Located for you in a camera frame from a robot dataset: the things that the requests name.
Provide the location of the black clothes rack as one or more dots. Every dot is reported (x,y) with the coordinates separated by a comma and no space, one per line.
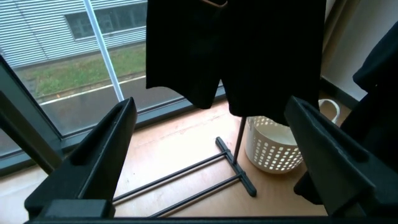
(236,168)

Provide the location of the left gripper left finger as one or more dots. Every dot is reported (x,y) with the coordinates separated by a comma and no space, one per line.
(90,174)

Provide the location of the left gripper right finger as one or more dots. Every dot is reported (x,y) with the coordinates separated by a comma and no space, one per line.
(342,183)

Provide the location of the black shorts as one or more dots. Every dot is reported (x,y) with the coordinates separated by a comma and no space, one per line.
(248,62)

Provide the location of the white laundry basket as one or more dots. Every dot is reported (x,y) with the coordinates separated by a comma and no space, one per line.
(270,149)

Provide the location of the pink clothes hanger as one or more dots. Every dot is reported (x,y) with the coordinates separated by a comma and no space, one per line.
(214,4)

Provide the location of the beige curtain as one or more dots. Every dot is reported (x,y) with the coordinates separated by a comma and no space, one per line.
(334,25)

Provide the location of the black garment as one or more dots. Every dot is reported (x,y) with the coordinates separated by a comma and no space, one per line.
(379,77)

